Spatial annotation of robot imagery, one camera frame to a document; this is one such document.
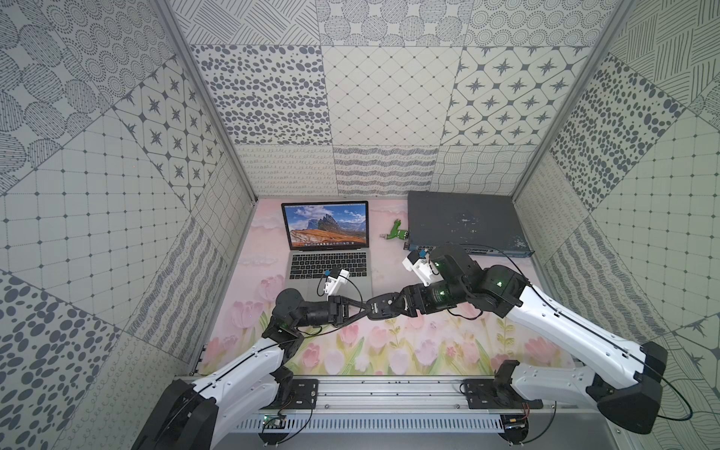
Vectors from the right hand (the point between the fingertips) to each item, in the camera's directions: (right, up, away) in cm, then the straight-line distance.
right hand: (402, 309), depth 67 cm
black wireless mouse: (-4, +1, -1) cm, 4 cm away
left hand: (-9, +1, 0) cm, 9 cm away
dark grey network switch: (+37, +21, +41) cm, 59 cm away
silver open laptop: (-25, +16, +34) cm, 45 cm away
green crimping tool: (+2, +17, +41) cm, 44 cm away
